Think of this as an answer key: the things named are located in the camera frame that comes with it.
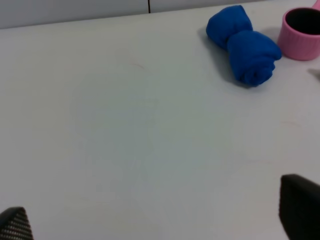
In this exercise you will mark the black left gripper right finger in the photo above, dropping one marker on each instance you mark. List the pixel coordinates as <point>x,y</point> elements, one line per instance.
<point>299,207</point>

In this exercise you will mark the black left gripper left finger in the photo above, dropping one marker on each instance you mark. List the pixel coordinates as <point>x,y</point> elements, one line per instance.
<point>15,225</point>

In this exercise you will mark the blue cloth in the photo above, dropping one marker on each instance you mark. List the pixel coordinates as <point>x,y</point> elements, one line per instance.
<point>252,55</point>

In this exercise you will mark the pink cup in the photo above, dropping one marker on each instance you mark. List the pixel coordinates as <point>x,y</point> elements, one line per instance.
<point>299,37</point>

